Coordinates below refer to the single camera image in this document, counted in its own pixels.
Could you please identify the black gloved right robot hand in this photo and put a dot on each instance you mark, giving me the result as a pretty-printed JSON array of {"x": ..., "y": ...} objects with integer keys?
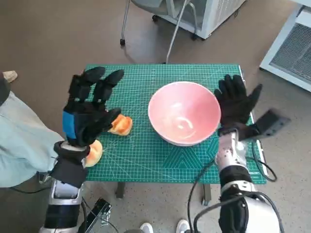
[{"x": 234, "y": 104}]

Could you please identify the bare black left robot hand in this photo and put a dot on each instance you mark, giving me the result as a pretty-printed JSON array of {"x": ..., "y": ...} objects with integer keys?
[{"x": 82, "y": 123}]

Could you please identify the round toy bread bun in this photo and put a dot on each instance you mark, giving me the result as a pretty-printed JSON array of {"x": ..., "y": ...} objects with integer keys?
[{"x": 94, "y": 153}]

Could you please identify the long braided toy bread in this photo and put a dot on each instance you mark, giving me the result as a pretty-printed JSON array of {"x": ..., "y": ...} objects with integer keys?
[{"x": 122, "y": 125}]

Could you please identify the pink bowl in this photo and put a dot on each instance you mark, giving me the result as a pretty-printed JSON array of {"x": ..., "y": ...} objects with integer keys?
[{"x": 182, "y": 109}]

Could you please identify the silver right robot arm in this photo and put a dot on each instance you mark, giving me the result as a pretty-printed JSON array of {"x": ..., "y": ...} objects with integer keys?
[{"x": 233, "y": 174}]

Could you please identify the person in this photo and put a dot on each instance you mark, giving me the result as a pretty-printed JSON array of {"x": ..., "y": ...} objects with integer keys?
[{"x": 22, "y": 136}]

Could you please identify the green cutting mat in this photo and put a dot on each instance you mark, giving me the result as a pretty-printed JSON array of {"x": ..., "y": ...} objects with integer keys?
[{"x": 145, "y": 157}]

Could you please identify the white cabinet with grey grille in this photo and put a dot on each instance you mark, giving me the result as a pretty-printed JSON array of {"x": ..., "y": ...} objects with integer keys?
[{"x": 291, "y": 48}]

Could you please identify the person's beige shoe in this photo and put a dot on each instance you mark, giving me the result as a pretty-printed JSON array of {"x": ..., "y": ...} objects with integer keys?
[{"x": 11, "y": 75}]

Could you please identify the white cabinet with mesh panel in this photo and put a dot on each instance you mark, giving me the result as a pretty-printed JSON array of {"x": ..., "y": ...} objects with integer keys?
[{"x": 218, "y": 14}]

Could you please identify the dark table leg with caster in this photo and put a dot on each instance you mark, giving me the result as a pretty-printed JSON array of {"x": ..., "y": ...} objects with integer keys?
[{"x": 207, "y": 194}]

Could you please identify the white shoe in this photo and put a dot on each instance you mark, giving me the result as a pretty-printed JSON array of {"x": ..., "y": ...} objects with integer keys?
[
  {"x": 182, "y": 227},
  {"x": 146, "y": 228}
]

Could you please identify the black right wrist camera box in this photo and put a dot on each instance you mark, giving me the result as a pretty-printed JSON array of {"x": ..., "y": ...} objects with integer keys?
[{"x": 272, "y": 123}]

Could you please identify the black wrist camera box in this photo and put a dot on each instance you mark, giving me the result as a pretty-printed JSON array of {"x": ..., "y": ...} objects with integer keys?
[
  {"x": 68, "y": 173},
  {"x": 272, "y": 123}
]

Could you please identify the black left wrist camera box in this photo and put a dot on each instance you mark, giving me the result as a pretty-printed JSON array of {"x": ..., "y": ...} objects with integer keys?
[{"x": 68, "y": 173}]

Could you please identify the black metal frame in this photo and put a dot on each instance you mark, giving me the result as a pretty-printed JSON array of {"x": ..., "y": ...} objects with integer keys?
[{"x": 102, "y": 206}]

